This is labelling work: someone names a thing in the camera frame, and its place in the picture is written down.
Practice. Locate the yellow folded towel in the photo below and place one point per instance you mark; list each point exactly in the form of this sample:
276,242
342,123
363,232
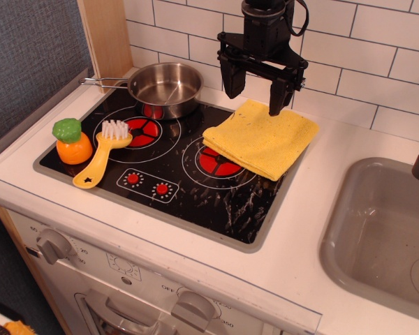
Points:
260,143

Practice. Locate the grey oven knob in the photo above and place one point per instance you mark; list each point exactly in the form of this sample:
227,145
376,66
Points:
194,310

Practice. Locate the orange toy pineapple green top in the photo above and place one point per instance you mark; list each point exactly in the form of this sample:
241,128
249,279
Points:
73,146

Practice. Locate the stainless steel saucepan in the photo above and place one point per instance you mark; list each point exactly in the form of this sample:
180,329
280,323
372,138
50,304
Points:
165,90

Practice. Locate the wooden side post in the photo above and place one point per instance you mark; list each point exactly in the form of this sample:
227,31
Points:
106,32

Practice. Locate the grey timer knob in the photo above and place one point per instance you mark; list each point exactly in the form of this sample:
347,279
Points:
53,246

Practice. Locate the black toy stovetop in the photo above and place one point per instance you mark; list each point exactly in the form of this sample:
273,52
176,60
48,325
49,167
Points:
169,174

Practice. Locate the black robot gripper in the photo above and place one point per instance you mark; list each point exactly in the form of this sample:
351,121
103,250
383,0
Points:
263,48

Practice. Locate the yellow dish brush white bristles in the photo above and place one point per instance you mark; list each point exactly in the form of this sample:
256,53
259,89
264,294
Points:
113,135

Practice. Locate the grey sink basin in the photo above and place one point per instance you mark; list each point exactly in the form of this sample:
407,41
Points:
371,244

